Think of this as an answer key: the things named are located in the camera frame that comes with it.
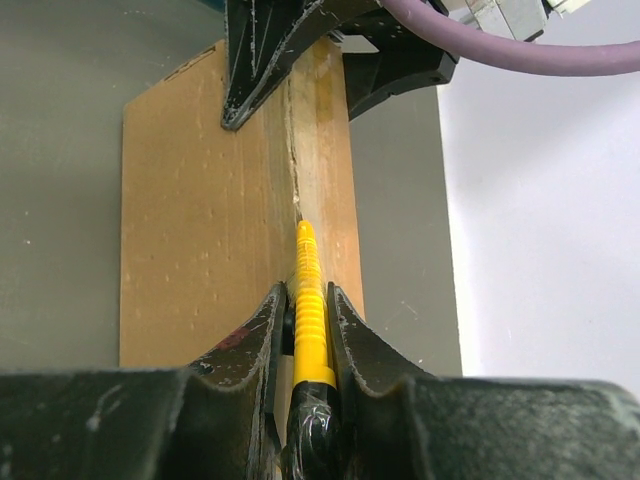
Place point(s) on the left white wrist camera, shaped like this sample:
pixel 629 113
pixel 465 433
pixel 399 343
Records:
pixel 522 20

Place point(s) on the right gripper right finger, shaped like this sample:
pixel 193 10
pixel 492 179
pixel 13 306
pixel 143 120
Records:
pixel 376 387

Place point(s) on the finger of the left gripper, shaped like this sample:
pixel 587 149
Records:
pixel 263 40
pixel 402 62

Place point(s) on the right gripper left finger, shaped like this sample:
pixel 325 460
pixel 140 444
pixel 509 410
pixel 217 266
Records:
pixel 226 428

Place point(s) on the brown cardboard express box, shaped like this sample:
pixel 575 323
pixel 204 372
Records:
pixel 209 216

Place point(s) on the yellow utility knife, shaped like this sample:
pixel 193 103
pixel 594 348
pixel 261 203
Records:
pixel 313 423

